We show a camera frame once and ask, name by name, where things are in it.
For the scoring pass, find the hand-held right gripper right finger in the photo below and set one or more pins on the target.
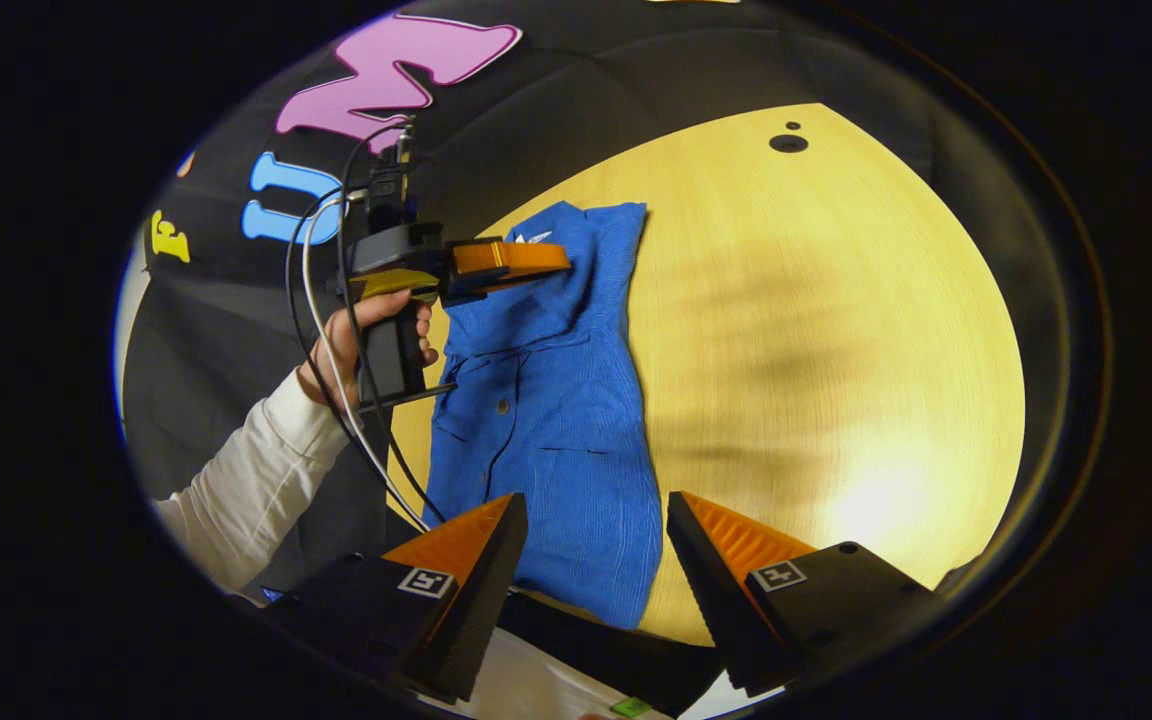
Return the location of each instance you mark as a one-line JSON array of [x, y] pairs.
[[701, 570]]

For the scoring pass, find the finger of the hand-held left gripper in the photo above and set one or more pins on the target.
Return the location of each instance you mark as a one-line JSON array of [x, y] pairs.
[[516, 255], [466, 290]]

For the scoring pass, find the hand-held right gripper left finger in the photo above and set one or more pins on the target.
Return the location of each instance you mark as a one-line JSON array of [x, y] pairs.
[[486, 600]]

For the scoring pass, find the blue shirt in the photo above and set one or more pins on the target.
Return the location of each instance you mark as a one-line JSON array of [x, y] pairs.
[[546, 430]]

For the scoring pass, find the small green object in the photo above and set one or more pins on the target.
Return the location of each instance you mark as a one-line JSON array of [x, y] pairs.
[[631, 707]]

